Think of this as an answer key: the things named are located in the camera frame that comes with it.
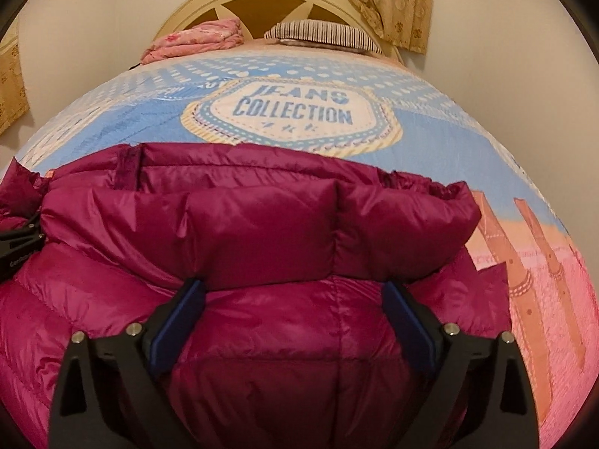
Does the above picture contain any magenta quilted down jacket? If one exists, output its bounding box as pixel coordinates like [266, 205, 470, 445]
[1, 143, 511, 448]

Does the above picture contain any beige patterned left curtain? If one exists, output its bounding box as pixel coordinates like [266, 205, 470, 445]
[0, 19, 30, 134]

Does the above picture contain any pink folded blanket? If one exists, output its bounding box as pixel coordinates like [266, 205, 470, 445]
[140, 17, 244, 65]

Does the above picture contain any blue pink printed bedspread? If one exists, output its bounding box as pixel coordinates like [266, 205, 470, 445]
[16, 43, 598, 448]

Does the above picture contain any cream wooden headboard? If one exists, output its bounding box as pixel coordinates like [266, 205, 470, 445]
[156, 0, 403, 62]

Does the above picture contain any striped pillow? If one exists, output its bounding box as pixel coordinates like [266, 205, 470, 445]
[264, 19, 383, 55]

